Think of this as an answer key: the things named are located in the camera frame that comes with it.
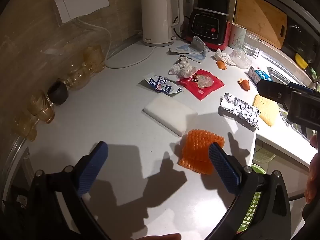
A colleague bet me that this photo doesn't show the clear plastic bag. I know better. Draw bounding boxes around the clear plastic bag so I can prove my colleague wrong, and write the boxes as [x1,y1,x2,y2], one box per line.
[229,49,253,69]

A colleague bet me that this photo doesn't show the person's right hand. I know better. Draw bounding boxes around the person's right hand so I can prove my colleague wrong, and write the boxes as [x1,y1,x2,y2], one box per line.
[304,130,320,205]

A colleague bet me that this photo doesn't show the person's left hand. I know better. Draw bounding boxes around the person's left hand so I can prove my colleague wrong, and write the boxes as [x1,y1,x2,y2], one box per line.
[134,233,182,240]

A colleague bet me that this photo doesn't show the blue and white carton box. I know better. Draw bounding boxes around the blue and white carton box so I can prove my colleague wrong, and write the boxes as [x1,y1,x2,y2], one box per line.
[246,64,273,85]

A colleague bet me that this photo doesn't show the translucent plastic bucket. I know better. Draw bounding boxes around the translucent plastic bucket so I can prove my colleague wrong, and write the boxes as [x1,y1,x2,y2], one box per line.
[252,140,277,164]

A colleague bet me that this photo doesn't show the blue and white milk wrapper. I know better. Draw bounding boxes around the blue and white milk wrapper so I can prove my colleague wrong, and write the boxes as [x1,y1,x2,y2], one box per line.
[142,72,183,97]

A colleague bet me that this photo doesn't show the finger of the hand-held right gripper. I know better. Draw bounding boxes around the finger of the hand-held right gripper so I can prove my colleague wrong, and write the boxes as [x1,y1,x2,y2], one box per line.
[257,79,295,103]
[287,81,314,92]

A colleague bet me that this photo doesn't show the amber glass bottle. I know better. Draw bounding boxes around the amber glass bottle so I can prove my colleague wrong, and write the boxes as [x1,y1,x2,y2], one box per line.
[13,116,38,141]
[27,90,56,125]
[60,62,88,91]
[83,44,106,73]

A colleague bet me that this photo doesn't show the small crumpled white tissue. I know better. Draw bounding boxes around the small crumpled white tissue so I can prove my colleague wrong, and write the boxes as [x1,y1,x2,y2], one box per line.
[214,48,237,67]

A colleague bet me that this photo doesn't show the white electric kettle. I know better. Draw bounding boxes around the white electric kettle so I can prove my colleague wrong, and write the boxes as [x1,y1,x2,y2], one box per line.
[141,0,185,47]

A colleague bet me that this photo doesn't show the small clear plastic cup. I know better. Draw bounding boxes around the small clear plastic cup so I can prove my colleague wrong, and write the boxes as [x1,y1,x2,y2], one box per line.
[191,36,208,53]

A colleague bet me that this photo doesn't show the large white tissue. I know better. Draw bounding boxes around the large white tissue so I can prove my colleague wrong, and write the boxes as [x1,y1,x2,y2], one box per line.
[168,56,198,79]

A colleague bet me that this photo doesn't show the white wall socket cover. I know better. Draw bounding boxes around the white wall socket cover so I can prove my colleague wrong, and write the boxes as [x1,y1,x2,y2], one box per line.
[53,0,110,27]

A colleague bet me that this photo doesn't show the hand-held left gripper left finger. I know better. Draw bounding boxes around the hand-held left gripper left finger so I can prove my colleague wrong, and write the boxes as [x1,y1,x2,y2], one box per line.
[5,141,112,240]

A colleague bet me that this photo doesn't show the yellow foam net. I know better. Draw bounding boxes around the yellow foam net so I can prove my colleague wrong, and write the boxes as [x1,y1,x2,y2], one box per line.
[252,94,280,127]

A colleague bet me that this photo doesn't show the white printed mug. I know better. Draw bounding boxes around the white printed mug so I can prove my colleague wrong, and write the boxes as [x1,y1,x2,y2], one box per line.
[228,23,248,50]

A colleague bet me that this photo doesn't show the red snack packet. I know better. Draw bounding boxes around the red snack packet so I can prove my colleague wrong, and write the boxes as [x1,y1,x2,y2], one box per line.
[176,69,225,101]

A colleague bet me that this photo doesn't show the white foam block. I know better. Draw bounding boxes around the white foam block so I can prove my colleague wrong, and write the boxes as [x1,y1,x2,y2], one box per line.
[143,93,198,138]

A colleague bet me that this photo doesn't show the wooden cutting board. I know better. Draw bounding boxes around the wooden cutting board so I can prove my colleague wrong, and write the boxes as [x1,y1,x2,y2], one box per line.
[233,0,288,50]

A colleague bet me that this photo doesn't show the stainless steel sink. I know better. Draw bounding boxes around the stainless steel sink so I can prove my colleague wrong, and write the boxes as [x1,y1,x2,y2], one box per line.
[266,65,316,141]

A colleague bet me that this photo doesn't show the green perforated basket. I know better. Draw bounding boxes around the green perforated basket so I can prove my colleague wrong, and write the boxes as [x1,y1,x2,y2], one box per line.
[235,163,265,233]

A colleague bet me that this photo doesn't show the black round cap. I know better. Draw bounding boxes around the black round cap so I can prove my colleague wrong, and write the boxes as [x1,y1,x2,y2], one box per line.
[47,79,69,106]

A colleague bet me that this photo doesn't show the orange foam net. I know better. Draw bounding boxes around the orange foam net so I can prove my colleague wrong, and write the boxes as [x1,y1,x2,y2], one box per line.
[178,129,225,176]

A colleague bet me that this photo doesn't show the clear glass cup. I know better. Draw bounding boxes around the clear glass cup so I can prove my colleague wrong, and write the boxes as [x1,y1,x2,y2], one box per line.
[242,32,263,58]

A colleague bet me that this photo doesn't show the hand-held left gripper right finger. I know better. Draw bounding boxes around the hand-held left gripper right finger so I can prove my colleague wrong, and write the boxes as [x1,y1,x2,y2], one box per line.
[207,142,305,240]

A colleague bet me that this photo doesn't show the yellow bowl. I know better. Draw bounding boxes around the yellow bowl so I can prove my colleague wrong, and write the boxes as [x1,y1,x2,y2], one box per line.
[295,53,309,69]

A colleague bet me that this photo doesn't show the black and red blender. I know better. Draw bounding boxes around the black and red blender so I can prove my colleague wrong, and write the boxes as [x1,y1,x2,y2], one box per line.
[185,0,242,52]

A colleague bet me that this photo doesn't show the silver foil blister pack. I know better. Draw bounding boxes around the silver foil blister pack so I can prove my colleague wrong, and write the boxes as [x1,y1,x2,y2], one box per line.
[218,92,261,131]

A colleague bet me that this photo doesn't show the white power cable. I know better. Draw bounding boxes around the white power cable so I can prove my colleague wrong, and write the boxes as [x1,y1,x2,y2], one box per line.
[76,16,157,68]

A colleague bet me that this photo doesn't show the blue face mask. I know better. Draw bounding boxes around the blue face mask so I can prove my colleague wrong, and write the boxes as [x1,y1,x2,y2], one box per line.
[168,44,211,63]

